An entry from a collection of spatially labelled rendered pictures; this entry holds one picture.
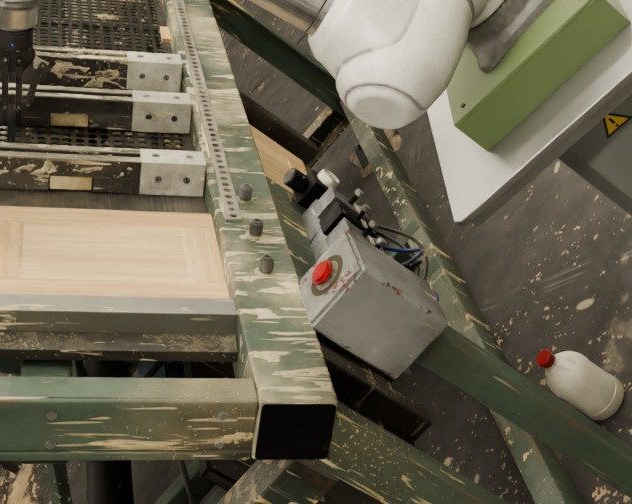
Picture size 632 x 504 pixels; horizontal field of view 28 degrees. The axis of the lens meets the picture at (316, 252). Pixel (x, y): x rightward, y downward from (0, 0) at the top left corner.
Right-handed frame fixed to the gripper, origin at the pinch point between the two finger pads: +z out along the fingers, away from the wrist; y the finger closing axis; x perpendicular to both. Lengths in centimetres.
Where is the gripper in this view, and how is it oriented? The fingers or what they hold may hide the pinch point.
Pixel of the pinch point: (11, 123)
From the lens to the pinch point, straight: 253.8
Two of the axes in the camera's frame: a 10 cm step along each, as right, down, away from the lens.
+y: -9.8, -0.2, -2.2
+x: 1.8, 4.9, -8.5
